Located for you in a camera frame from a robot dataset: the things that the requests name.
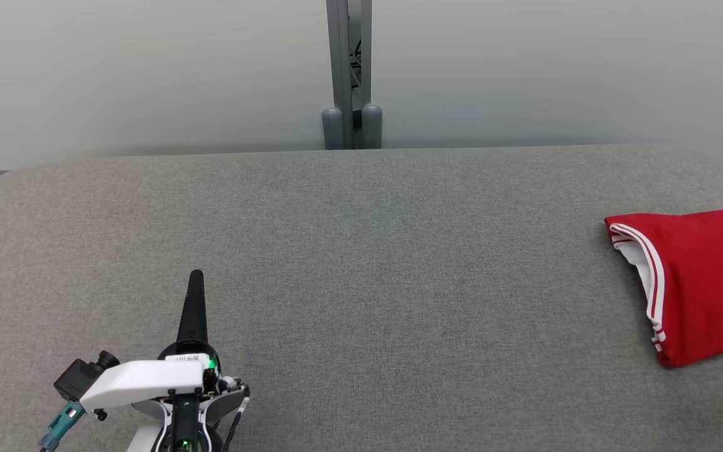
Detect red white Bulls jersey shirt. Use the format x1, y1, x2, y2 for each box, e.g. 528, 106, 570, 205
604, 209, 723, 368

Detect grey cylindrical post foot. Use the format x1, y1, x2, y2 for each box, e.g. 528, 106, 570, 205
361, 104, 383, 149

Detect grey metal frame post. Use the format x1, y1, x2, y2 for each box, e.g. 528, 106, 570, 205
326, 0, 373, 150

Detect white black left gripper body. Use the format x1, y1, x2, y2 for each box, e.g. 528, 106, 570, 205
79, 339, 250, 428

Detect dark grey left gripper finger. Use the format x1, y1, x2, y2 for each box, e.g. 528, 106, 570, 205
176, 270, 210, 345

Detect teal plug black cable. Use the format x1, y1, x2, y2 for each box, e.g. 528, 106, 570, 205
38, 401, 85, 452

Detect grey fabric upholstered surface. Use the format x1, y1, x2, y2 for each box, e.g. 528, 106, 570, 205
0, 144, 723, 452

